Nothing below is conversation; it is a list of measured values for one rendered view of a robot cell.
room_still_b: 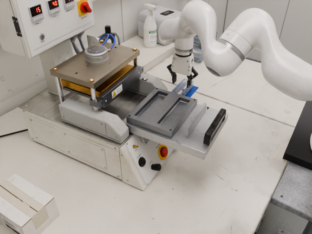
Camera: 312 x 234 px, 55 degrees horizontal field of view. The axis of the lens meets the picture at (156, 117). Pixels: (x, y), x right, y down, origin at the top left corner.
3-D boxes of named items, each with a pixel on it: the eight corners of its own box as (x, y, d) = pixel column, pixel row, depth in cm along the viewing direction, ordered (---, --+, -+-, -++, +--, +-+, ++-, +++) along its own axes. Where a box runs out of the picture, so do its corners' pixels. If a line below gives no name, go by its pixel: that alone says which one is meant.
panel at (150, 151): (146, 187, 104) (124, 143, 97) (182, 136, 125) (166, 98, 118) (151, 187, 103) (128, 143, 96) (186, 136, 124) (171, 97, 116)
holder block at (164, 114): (126, 122, 98) (126, 115, 97) (155, 93, 112) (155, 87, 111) (171, 138, 92) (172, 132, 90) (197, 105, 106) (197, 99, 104)
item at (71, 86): (62, 89, 105) (57, 65, 99) (101, 63, 120) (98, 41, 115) (102, 102, 98) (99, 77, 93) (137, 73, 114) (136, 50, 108)
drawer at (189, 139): (121, 131, 101) (119, 112, 96) (153, 98, 116) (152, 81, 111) (203, 162, 89) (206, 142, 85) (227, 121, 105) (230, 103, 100)
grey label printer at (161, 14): (137, 36, 198) (136, 10, 187) (157, 28, 209) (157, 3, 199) (165, 47, 185) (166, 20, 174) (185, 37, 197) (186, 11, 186)
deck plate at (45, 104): (18, 107, 113) (17, 105, 112) (79, 68, 137) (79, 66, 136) (120, 148, 95) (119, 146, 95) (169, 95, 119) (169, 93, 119)
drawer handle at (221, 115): (203, 143, 90) (204, 133, 88) (219, 116, 101) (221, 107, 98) (209, 145, 89) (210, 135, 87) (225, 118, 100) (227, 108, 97)
